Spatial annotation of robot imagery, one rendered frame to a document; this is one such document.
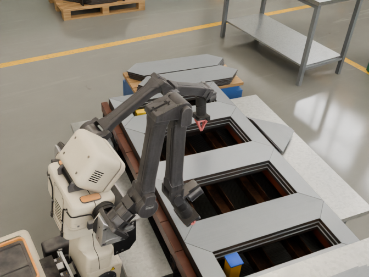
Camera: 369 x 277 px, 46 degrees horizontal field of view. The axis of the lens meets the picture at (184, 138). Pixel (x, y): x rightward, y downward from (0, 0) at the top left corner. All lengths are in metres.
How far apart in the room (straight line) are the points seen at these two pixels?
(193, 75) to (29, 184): 1.50
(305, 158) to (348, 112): 2.13
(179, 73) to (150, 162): 1.78
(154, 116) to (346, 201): 1.42
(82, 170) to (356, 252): 1.07
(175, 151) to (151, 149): 0.10
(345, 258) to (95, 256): 0.97
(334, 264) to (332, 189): 0.83
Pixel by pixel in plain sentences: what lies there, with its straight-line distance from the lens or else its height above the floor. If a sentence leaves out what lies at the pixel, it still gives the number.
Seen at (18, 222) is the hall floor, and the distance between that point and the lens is 3.26.
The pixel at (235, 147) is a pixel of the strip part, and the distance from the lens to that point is 2.42.
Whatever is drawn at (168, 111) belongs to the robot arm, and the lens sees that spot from 1.31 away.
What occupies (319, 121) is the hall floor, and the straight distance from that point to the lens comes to 4.47.
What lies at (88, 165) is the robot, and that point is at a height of 1.35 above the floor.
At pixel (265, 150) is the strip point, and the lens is 2.45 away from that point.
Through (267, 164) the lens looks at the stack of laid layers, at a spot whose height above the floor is 0.85.
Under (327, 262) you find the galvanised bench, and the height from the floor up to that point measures 1.05.
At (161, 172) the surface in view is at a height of 0.87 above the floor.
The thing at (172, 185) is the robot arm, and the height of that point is 1.29.
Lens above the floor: 2.33
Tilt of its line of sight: 37 degrees down
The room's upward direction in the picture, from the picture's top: 4 degrees clockwise
